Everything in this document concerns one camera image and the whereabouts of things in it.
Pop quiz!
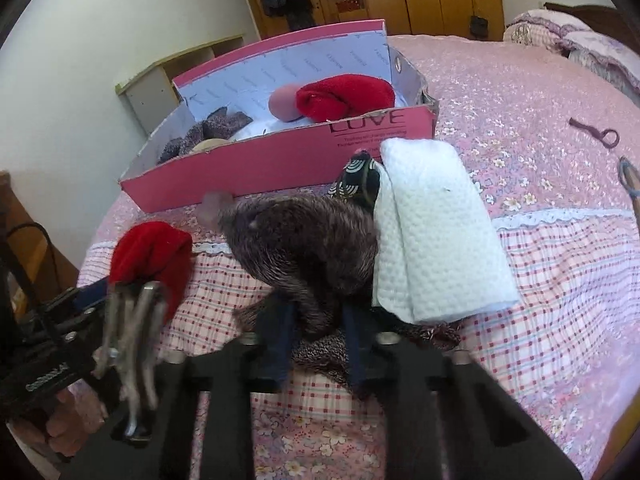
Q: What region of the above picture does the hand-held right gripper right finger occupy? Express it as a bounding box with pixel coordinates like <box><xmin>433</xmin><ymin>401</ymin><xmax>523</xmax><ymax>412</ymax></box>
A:
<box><xmin>344</xmin><ymin>305</ymin><xmax>583</xmax><ymax>480</ymax></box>

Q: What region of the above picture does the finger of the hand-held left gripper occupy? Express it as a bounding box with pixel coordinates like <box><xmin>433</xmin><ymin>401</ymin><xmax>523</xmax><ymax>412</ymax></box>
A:
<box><xmin>60</xmin><ymin>305</ymin><xmax>121</xmax><ymax>346</ymax></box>
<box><xmin>35</xmin><ymin>279</ymin><xmax>112</xmax><ymax>317</ymax></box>

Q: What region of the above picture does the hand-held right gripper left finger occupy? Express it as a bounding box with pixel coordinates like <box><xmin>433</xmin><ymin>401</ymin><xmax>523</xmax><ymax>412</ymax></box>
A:
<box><xmin>60</xmin><ymin>305</ymin><xmax>298</xmax><ymax>480</ymax></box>

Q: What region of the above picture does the red fuzzy sock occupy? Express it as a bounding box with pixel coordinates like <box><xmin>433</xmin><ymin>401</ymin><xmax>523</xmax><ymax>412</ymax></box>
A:
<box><xmin>109</xmin><ymin>221</ymin><xmax>195</xmax><ymax>326</ymax></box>
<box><xmin>295</xmin><ymin>74</ymin><xmax>396</xmax><ymax>123</ymax></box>

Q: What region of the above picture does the large brown knit sock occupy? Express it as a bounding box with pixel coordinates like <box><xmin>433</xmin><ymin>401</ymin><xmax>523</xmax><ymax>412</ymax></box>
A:
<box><xmin>217</xmin><ymin>195</ymin><xmax>463</xmax><ymax>386</ymax></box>

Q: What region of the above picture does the white waffle towel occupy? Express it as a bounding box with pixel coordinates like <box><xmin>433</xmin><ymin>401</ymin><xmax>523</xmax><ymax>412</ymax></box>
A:
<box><xmin>371</xmin><ymin>137</ymin><xmax>521</xmax><ymax>325</ymax></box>

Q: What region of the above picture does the black patterned sock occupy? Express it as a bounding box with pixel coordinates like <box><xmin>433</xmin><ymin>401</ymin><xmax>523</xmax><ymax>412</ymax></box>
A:
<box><xmin>327</xmin><ymin>149</ymin><xmax>386</xmax><ymax>211</ymax></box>

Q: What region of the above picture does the pink cardboard box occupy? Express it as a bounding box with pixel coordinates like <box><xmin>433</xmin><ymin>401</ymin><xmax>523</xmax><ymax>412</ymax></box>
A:
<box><xmin>119</xmin><ymin>20</ymin><xmax>440</xmax><ymax>213</ymax></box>

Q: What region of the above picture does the small brown knit sock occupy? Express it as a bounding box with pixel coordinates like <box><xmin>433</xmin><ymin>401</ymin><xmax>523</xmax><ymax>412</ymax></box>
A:
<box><xmin>156</xmin><ymin>106</ymin><xmax>255</xmax><ymax>165</ymax></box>

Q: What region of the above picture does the pink foam ball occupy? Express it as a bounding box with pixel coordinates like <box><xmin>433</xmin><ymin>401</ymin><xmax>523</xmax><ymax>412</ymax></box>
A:
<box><xmin>268</xmin><ymin>86</ymin><xmax>306</xmax><ymax>123</ymax></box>

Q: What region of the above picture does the person's left hand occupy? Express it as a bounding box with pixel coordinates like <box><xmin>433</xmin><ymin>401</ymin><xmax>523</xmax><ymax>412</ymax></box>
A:
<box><xmin>47</xmin><ymin>385</ymin><xmax>118</xmax><ymax>456</ymax></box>

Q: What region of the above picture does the metal spring clip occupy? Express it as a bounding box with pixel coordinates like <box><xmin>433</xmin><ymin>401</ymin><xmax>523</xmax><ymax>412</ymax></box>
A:
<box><xmin>95</xmin><ymin>282</ymin><xmax>163</xmax><ymax>441</ymax></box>

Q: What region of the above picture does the wooden bedside cabinet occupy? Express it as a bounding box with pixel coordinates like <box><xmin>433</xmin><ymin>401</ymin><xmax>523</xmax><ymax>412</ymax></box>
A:
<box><xmin>0</xmin><ymin>170</ymin><xmax>81</xmax><ymax>311</ymax></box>

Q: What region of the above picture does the cream open shelf unit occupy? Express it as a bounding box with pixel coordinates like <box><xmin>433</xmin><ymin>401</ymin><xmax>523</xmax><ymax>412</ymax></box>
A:
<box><xmin>115</xmin><ymin>35</ymin><xmax>246</xmax><ymax>136</ymax></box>

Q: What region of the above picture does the dark wooden headboard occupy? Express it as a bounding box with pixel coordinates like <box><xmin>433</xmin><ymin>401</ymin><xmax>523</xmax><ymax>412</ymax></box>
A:
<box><xmin>544</xmin><ymin>2</ymin><xmax>623</xmax><ymax>36</ymax></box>

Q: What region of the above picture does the black cable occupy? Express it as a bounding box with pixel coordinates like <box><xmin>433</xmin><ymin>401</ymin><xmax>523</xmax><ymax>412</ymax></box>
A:
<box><xmin>5</xmin><ymin>221</ymin><xmax>53</xmax><ymax>281</ymax></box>

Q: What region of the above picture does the purple string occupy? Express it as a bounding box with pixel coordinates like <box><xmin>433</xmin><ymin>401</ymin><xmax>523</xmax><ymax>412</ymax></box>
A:
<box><xmin>569</xmin><ymin>116</ymin><xmax>621</xmax><ymax>150</ymax></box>

